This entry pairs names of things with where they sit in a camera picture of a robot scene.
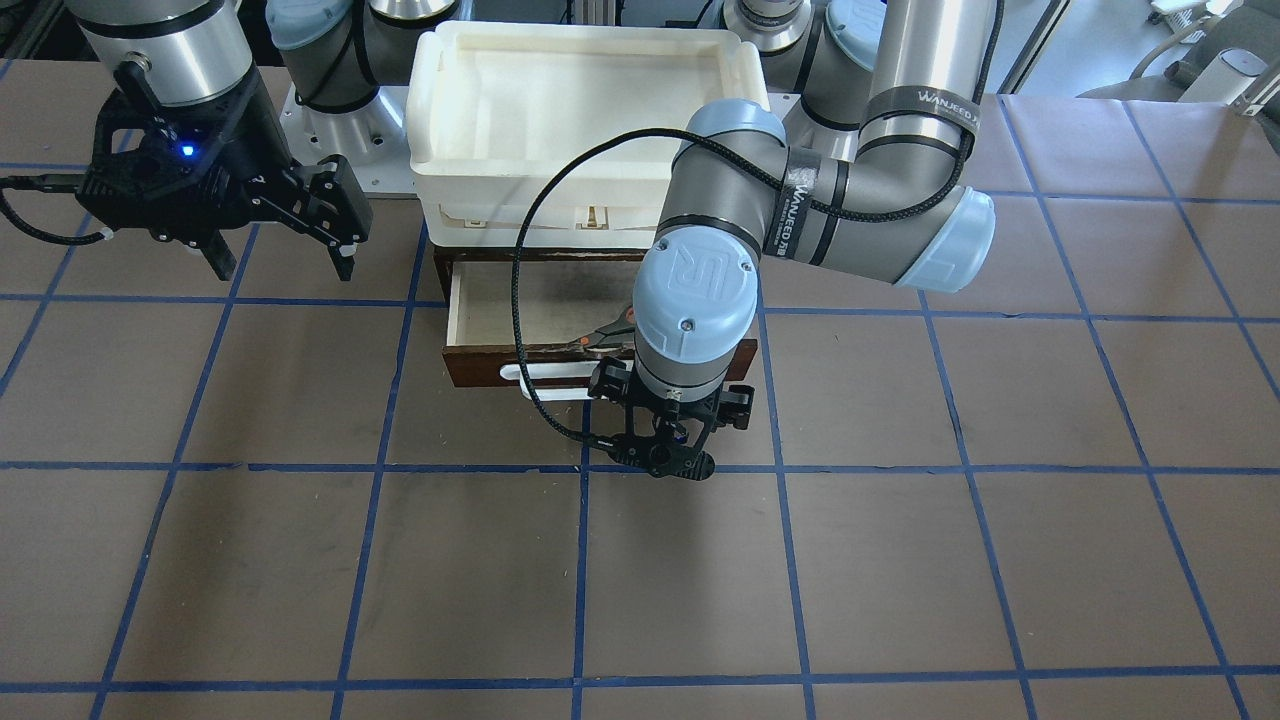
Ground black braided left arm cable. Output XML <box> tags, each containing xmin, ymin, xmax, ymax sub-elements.
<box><xmin>509</xmin><ymin>0</ymin><xmax>1004</xmax><ymax>448</ymax></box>

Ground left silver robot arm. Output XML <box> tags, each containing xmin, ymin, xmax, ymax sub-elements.
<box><xmin>590</xmin><ymin>1</ymin><xmax>1004</xmax><ymax>480</ymax></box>

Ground white plastic tray box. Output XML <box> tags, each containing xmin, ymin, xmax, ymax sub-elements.
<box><xmin>406</xmin><ymin>20</ymin><xmax>771</xmax><ymax>249</ymax></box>

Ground wooden drawer with white handle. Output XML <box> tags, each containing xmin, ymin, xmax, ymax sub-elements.
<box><xmin>442</xmin><ymin>258</ymin><xmax>759</xmax><ymax>404</ymax></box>

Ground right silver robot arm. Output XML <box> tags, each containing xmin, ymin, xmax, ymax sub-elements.
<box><xmin>67</xmin><ymin>1</ymin><xmax>474</xmax><ymax>281</ymax></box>

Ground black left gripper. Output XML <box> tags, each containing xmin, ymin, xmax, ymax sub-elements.
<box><xmin>588</xmin><ymin>357</ymin><xmax>755</xmax><ymax>480</ymax></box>

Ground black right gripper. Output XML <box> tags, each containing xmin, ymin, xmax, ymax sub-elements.
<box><xmin>78</xmin><ymin>76</ymin><xmax>372</xmax><ymax>282</ymax></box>

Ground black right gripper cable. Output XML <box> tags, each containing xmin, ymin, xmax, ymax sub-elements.
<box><xmin>0</xmin><ymin>176</ymin><xmax>111</xmax><ymax>247</ymax></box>

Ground grey orange handled scissors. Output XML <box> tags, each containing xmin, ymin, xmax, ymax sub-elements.
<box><xmin>561</xmin><ymin>305</ymin><xmax>636</xmax><ymax>354</ymax></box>

